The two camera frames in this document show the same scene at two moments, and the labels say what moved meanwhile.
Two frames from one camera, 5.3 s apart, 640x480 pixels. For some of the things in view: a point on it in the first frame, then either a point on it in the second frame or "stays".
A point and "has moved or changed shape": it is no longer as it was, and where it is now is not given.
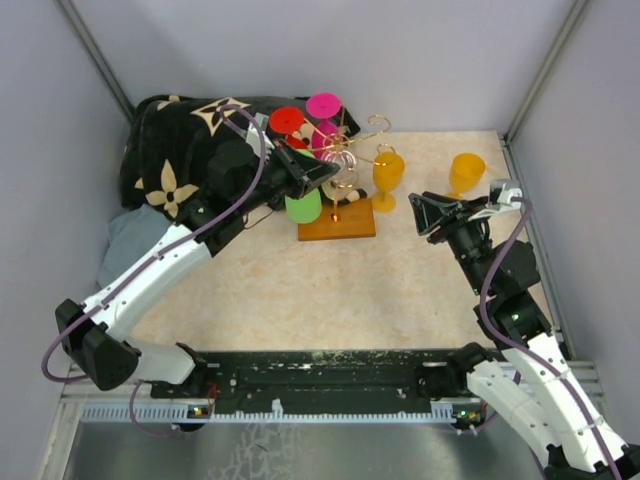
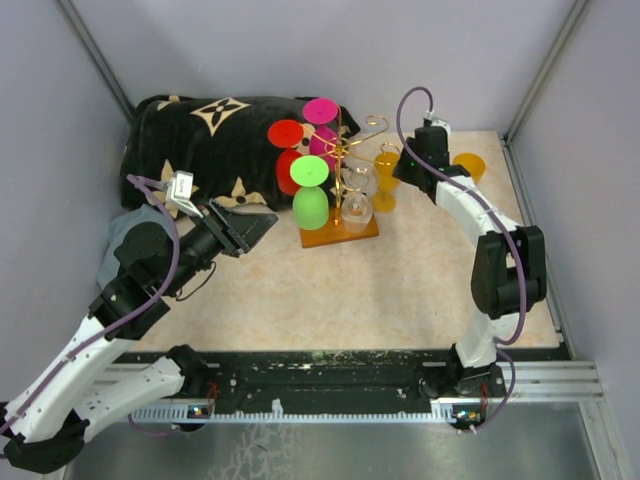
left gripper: x=301 y=170 -> x=237 y=232
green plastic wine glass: x=307 y=208 has moved or changed shape
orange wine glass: x=465 y=170 stays
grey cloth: x=130 y=234 stays
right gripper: x=428 y=212 -> x=401 y=168
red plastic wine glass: x=288 y=120 has moved or changed shape
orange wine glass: x=388 y=170 stays
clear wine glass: x=341 y=187 -> x=359 y=179
